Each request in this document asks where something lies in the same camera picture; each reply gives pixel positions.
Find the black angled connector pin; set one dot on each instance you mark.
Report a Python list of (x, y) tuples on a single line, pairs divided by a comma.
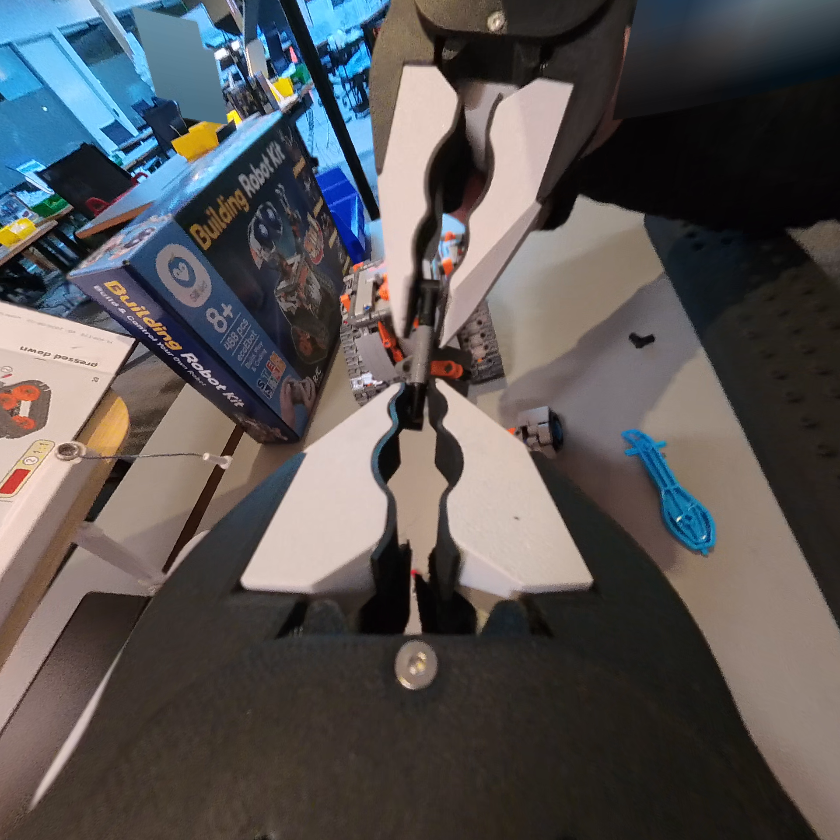
[(641, 339)]

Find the blue robot kit box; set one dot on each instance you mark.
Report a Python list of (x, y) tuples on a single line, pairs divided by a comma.
[(223, 289)]

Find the person's right forearm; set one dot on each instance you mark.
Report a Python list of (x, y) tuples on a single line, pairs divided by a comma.
[(735, 145)]

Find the grey orange toy robot arm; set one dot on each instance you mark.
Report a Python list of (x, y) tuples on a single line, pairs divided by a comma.
[(538, 429)]

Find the grey black axle pin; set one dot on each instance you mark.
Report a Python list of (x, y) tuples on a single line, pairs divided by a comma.
[(418, 348)]

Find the grey orange tracked toy robot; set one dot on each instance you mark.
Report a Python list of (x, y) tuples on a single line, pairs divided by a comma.
[(374, 341)]

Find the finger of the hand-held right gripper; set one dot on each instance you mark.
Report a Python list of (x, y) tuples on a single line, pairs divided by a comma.
[(512, 184), (407, 171)]

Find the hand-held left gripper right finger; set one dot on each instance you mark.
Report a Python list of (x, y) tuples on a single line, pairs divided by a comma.
[(519, 525)]

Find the black perforated foam mat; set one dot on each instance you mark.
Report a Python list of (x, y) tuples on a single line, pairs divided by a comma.
[(775, 368)]

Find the blue plastic brick separator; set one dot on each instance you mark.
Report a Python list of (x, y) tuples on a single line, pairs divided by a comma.
[(676, 505)]

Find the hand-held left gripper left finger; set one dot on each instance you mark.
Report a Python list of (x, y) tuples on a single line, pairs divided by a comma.
[(322, 525)]

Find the blue plastic bin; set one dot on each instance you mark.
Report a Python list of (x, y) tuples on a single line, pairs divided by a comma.
[(344, 204)]

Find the black metal beam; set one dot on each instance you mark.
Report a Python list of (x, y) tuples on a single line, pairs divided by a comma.
[(328, 105)]

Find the yellow plastic bin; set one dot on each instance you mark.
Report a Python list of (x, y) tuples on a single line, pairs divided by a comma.
[(197, 139)]

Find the white instruction booklet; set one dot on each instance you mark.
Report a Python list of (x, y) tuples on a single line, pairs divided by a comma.
[(53, 394)]

